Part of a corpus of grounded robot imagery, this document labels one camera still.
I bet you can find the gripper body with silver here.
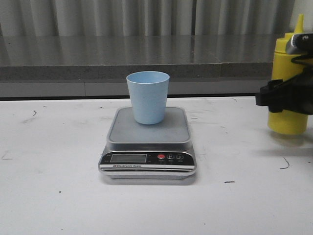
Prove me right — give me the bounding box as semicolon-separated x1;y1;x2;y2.
285;33;313;66

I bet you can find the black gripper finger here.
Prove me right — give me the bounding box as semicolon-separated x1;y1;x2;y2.
255;70;313;115

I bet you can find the yellow squeeze bottle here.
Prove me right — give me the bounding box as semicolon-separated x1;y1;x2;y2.
268;14;308;135

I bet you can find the light blue plastic cup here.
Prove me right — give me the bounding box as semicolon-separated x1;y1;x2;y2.
126;71;170;125

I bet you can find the silver electronic kitchen scale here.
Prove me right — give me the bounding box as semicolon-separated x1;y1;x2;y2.
98;107;197;179

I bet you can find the white container in background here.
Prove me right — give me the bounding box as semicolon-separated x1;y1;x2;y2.
289;0;313;32

